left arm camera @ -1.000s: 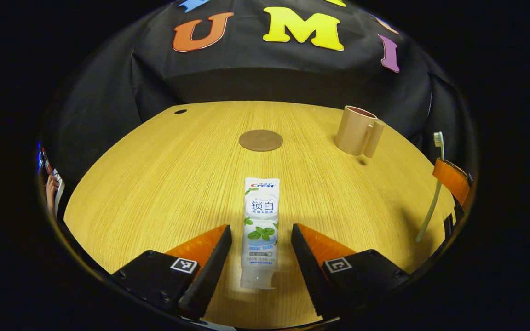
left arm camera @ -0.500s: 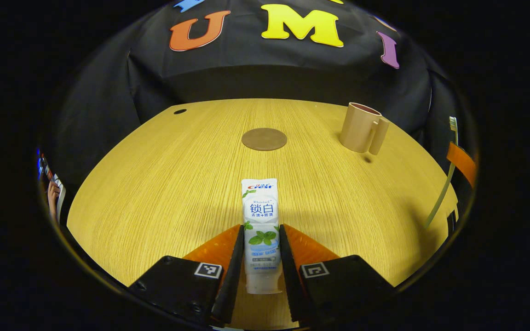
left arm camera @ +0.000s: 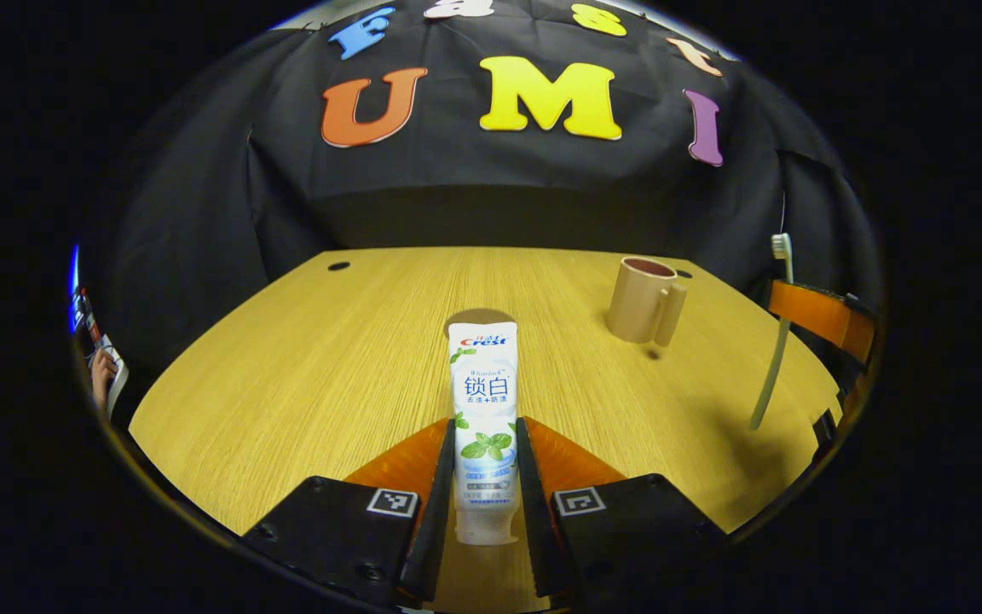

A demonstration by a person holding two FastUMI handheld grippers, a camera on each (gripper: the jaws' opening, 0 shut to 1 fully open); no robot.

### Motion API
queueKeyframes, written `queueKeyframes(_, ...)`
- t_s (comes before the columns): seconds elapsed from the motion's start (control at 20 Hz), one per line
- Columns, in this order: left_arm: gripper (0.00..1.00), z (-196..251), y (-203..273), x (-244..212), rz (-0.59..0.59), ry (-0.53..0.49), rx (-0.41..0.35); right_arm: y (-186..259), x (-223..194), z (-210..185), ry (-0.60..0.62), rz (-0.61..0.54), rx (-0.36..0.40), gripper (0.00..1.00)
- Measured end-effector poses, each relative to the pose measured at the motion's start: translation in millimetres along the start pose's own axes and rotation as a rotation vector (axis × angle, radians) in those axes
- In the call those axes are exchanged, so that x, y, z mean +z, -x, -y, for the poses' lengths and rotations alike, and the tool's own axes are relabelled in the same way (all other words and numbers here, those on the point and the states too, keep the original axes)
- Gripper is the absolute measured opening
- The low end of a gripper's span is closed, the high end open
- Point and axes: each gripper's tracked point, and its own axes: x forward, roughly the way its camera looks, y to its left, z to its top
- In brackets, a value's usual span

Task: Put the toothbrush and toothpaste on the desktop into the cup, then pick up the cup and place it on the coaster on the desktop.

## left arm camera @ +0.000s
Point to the beige cup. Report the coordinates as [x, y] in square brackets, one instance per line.
[638, 303]

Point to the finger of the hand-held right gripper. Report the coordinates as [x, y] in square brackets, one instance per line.
[823, 314]
[823, 428]

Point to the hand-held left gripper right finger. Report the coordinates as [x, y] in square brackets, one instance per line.
[534, 512]

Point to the wooden desktop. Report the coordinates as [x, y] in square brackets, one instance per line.
[329, 384]

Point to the computer monitor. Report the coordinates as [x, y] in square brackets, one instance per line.
[74, 290]

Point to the pale green toothbrush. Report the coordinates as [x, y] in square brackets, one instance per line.
[772, 367]

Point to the white toothpaste tube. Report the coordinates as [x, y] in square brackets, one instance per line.
[484, 401]

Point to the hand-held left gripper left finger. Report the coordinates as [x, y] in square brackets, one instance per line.
[438, 503]

